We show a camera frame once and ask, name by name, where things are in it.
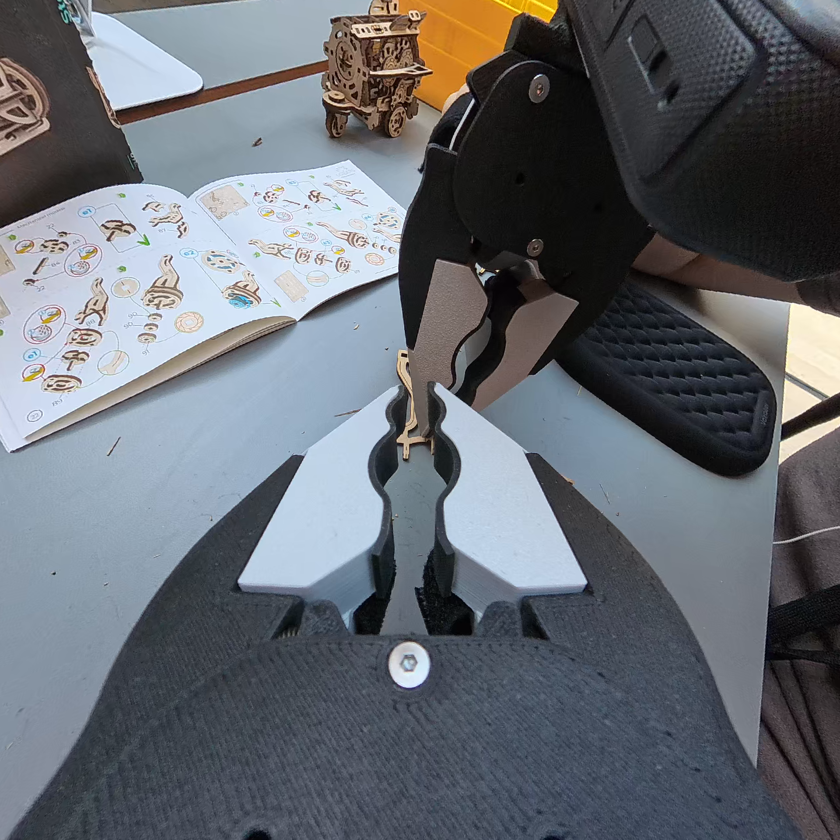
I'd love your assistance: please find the long slotted wooden model part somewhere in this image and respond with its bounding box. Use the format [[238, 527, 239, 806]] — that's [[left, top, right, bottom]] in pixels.
[[397, 350, 437, 462]]

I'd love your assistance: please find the yellow plastic crate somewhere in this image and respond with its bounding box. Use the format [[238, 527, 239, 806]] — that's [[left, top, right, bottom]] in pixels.
[[394, 0, 559, 109]]

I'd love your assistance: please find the black mesh wrist rest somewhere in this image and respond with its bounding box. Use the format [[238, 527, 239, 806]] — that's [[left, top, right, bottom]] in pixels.
[[558, 279, 778, 478]]

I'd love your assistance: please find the person's right hand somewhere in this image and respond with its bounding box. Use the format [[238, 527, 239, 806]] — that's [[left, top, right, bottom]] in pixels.
[[438, 82, 476, 132]]

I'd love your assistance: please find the assembled wooden mechanical model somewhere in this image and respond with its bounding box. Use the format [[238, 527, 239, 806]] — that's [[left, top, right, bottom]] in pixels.
[[320, 0, 434, 140]]

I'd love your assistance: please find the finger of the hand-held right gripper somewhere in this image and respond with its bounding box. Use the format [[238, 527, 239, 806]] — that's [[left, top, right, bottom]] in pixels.
[[410, 257, 493, 398], [455, 258, 581, 412]]

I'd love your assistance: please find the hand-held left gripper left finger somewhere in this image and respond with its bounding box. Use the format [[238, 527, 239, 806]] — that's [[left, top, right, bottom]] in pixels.
[[238, 386, 403, 634]]

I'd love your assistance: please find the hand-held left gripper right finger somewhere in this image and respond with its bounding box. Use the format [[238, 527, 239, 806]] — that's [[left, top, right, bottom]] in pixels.
[[425, 381, 588, 623]]

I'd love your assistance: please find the person's right forearm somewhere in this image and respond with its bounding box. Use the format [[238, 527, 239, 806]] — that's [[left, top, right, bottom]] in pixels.
[[630, 236, 811, 306]]

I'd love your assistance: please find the black model kit box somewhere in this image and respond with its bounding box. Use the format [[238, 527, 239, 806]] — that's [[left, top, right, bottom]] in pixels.
[[0, 0, 145, 227]]

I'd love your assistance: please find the white monitor stand base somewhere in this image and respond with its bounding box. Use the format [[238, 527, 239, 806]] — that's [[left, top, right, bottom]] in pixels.
[[82, 12, 204, 112]]

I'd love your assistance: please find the open instruction booklet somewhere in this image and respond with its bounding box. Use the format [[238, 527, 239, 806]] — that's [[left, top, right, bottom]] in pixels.
[[0, 159, 408, 454]]

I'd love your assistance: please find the person's grey brown clothing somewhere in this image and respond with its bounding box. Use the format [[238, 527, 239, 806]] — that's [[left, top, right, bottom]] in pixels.
[[760, 394, 840, 840]]

